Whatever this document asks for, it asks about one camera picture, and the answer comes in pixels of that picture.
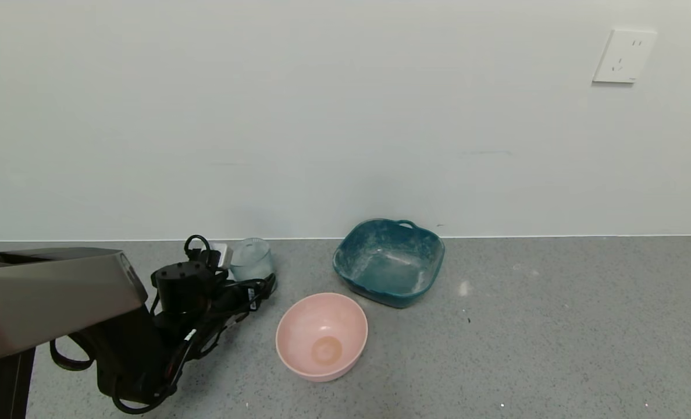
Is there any pink round bowl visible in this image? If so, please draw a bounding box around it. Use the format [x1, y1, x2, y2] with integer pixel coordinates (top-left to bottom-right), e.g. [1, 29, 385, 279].
[276, 293, 369, 382]

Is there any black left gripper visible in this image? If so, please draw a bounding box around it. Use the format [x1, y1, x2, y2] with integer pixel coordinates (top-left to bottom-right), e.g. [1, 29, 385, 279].
[217, 272, 276, 311]

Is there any white wall socket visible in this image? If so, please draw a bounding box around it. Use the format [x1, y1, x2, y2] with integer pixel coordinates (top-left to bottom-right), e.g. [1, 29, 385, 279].
[592, 29, 658, 84]

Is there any teal square dish with handles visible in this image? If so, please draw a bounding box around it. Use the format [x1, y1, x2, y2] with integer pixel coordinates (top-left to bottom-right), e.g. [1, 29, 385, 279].
[333, 219, 446, 308]

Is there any translucent pale blue cup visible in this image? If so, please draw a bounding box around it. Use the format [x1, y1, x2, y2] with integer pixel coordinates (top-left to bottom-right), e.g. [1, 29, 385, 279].
[229, 237, 275, 283]

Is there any black camera cable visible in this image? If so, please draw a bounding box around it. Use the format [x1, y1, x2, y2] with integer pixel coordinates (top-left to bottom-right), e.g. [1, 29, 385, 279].
[111, 235, 276, 415]

